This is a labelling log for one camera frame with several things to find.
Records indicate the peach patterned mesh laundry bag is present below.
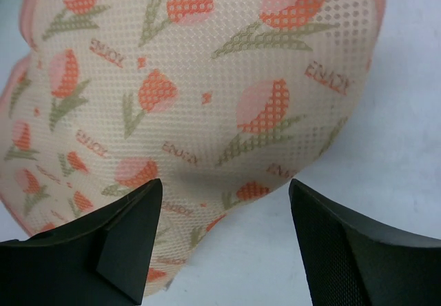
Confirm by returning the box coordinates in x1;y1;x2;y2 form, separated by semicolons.
1;0;386;295

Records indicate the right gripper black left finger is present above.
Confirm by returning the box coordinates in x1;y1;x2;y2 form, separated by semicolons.
1;179;163;305

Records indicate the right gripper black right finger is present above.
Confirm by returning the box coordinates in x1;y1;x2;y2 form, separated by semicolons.
289;179;440;306

